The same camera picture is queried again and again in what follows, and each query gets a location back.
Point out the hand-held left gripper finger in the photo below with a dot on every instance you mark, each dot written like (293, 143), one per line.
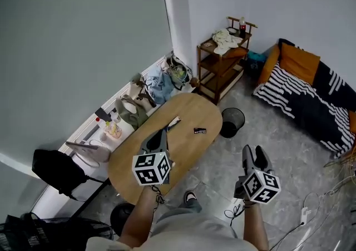
(144, 147)
(166, 144)

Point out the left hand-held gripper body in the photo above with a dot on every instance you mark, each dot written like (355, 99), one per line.
(150, 166)

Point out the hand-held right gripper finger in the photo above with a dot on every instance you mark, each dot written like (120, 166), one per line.
(265, 162)
(246, 159)

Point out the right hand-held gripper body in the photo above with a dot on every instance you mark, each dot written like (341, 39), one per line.
(261, 187)

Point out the torn dark blue packet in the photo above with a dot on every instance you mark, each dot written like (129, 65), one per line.
(175, 121)

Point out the small black packet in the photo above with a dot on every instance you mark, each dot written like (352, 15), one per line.
(200, 130)

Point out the black mesh waste bin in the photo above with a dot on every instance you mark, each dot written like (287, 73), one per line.
(232, 122)

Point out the person's right forearm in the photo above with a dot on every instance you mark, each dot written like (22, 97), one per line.
(256, 227)

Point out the person's left forearm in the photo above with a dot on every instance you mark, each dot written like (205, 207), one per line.
(139, 216)

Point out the oval wooden table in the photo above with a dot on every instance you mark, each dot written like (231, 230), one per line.
(189, 110)

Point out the olive green bag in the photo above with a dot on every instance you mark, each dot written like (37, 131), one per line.
(133, 113)

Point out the clear jar white label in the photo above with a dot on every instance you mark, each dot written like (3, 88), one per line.
(114, 116)

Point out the person's left shoe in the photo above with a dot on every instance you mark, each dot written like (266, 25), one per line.
(189, 197)

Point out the white power strip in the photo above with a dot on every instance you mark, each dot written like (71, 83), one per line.
(306, 215)

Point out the white kettle jug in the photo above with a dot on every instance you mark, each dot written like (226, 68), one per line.
(91, 152)

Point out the person's left leg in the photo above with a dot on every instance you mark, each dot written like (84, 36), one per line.
(190, 206)

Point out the light blue garment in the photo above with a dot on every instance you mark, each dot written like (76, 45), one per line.
(161, 85)

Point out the brown round pouch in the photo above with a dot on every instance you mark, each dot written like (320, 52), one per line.
(194, 81)

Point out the black white striped blanket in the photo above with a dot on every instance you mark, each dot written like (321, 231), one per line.
(306, 105)

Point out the grey tote bag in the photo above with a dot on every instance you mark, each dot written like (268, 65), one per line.
(178, 71)

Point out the person's grey shirt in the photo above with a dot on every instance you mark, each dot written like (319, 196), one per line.
(180, 233)

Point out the black backpack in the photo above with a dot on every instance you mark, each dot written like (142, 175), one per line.
(55, 169)

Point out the wooden shelf rack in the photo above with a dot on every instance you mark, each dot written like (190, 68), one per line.
(219, 69)

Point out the teal storage box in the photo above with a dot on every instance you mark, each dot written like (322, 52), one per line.
(257, 56)

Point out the large orange cushion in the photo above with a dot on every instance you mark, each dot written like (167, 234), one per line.
(300, 63)

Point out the small orange cushion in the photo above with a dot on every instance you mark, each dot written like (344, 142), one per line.
(236, 53)

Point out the crumpled white cloth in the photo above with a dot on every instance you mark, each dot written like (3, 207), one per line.
(225, 39)

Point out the dark soda bottle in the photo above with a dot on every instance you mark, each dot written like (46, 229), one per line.
(242, 28)

